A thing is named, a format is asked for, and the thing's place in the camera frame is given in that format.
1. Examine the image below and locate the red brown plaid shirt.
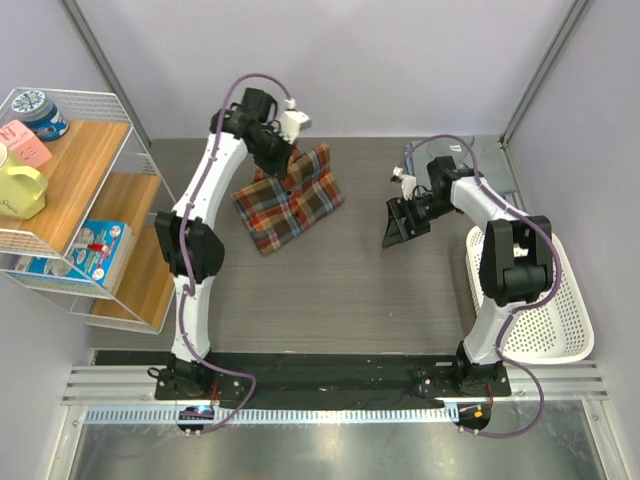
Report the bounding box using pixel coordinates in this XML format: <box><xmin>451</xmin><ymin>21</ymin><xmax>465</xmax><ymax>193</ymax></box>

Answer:
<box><xmin>231</xmin><ymin>143</ymin><xmax>345</xmax><ymax>256</ymax></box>

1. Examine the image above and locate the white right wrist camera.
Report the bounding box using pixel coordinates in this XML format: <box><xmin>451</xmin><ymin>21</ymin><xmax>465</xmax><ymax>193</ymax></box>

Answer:
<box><xmin>390</xmin><ymin>166</ymin><xmax>417</xmax><ymax>200</ymax></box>

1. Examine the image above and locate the pink small box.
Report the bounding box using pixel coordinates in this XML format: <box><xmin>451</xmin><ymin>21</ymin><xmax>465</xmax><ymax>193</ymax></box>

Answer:
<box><xmin>1</xmin><ymin>120</ymin><xmax>53</xmax><ymax>169</ymax></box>

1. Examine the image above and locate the white perforated plastic basket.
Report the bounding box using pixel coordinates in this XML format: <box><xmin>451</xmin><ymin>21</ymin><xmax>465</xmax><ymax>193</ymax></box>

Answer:
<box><xmin>465</xmin><ymin>227</ymin><xmax>596</xmax><ymax>365</ymax></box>

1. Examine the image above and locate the folded grey button shirt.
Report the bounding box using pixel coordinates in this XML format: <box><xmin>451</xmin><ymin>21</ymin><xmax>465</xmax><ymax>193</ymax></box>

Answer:
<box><xmin>413</xmin><ymin>135</ymin><xmax>517</xmax><ymax>196</ymax></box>

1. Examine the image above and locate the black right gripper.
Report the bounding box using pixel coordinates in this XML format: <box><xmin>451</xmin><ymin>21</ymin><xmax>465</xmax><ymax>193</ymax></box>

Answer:
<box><xmin>382</xmin><ymin>194</ymin><xmax>456</xmax><ymax>249</ymax></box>

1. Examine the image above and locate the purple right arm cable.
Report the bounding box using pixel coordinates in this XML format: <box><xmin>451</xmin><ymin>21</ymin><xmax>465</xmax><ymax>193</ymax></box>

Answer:
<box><xmin>405</xmin><ymin>134</ymin><xmax>564</xmax><ymax>439</ymax></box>

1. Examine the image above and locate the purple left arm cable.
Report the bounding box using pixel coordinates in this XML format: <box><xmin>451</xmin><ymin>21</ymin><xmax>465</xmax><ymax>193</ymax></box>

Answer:
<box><xmin>177</xmin><ymin>73</ymin><xmax>296</xmax><ymax>435</ymax></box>

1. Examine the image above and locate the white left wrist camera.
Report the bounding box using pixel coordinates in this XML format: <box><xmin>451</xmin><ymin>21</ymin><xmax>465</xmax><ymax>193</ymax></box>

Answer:
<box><xmin>278</xmin><ymin>98</ymin><xmax>312</xmax><ymax>144</ymax></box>

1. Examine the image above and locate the blue round tin can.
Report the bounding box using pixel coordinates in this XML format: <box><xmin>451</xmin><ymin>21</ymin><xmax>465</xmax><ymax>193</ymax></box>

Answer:
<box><xmin>11</xmin><ymin>90</ymin><xmax>69</xmax><ymax>142</ymax></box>

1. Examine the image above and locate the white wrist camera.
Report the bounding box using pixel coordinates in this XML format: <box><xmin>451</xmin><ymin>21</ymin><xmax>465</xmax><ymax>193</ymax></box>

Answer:
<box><xmin>390</xmin><ymin>166</ymin><xmax>417</xmax><ymax>200</ymax></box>
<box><xmin>278</xmin><ymin>98</ymin><xmax>312</xmax><ymax>144</ymax></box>

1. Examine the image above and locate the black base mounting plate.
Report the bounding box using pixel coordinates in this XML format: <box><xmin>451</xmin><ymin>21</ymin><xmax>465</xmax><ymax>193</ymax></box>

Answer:
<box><xmin>96</xmin><ymin>351</ymin><xmax>511</xmax><ymax>402</ymax></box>

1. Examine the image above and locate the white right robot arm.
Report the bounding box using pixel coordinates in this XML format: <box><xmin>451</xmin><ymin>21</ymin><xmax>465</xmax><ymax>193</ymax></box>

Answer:
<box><xmin>382</xmin><ymin>156</ymin><xmax>554</xmax><ymax>395</ymax></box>

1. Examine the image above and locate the yellow plastic pitcher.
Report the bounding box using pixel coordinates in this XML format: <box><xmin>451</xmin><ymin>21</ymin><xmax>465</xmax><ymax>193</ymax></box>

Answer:
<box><xmin>0</xmin><ymin>144</ymin><xmax>49</xmax><ymax>220</ymax></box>

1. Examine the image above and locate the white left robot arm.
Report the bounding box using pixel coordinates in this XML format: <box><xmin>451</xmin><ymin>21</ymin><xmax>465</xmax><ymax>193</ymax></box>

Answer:
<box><xmin>154</xmin><ymin>88</ymin><xmax>310</xmax><ymax>399</ymax></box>

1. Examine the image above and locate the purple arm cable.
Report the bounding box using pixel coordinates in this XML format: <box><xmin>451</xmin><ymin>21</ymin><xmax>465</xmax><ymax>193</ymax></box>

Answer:
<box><xmin>405</xmin><ymin>134</ymin><xmax>564</xmax><ymax>439</ymax></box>
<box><xmin>177</xmin><ymin>73</ymin><xmax>296</xmax><ymax>435</ymax></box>

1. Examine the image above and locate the folded light blue shirt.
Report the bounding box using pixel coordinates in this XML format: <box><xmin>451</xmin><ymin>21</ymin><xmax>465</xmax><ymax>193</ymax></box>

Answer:
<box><xmin>404</xmin><ymin>142</ymin><xmax>415</xmax><ymax>175</ymax></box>

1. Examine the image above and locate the blue product box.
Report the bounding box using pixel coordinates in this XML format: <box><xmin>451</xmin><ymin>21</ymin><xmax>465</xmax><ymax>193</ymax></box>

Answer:
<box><xmin>9</xmin><ymin>219</ymin><xmax>133</xmax><ymax>295</ymax></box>

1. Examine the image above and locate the white wire wooden shelf rack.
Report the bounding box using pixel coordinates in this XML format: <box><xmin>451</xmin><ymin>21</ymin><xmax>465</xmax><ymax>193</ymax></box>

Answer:
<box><xmin>1</xmin><ymin>87</ymin><xmax>175</xmax><ymax>334</ymax></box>

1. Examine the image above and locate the aluminium frame rail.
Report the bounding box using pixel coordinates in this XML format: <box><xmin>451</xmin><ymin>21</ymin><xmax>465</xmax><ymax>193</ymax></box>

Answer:
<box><xmin>62</xmin><ymin>360</ymin><xmax>609</xmax><ymax>405</ymax></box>

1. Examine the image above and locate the white slotted cable duct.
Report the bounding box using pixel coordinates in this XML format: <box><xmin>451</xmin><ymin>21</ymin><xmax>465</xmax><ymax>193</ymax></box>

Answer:
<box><xmin>84</xmin><ymin>404</ymin><xmax>459</xmax><ymax>426</ymax></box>

